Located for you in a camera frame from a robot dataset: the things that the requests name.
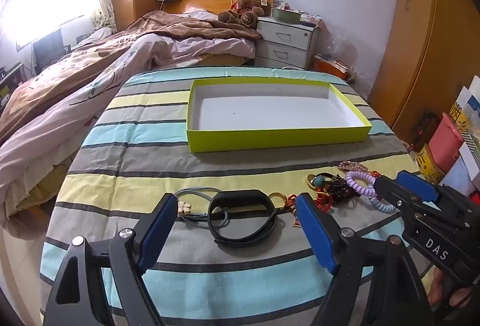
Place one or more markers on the brown blanket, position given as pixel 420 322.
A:
pixel 195 28

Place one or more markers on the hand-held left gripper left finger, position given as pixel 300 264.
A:
pixel 157 232

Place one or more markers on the lime green cardboard box tray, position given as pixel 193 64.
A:
pixel 262 112

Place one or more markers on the white nightstand with drawers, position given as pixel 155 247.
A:
pixel 285 45

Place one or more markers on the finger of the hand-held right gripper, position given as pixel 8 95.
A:
pixel 418 186
pixel 397 198

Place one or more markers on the brown teddy bear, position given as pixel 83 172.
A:
pixel 245 13

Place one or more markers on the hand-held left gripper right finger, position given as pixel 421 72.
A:
pixel 317 236

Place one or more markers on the stack of books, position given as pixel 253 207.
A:
pixel 333 65

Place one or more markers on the striped bed sheet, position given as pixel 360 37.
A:
pixel 150 161

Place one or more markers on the person's right hand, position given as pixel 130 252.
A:
pixel 437 288

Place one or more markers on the wooden headboard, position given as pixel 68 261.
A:
pixel 210 0

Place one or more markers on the pink plastic bin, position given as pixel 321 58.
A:
pixel 444 142

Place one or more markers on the pink rhinestone hair clip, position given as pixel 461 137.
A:
pixel 352 165

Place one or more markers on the stack of papers and cards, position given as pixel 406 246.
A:
pixel 468 131

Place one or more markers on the green container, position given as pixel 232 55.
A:
pixel 285 15

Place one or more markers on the black smart band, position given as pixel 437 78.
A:
pixel 225 232

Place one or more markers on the yellow box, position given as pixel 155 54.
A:
pixel 429 163

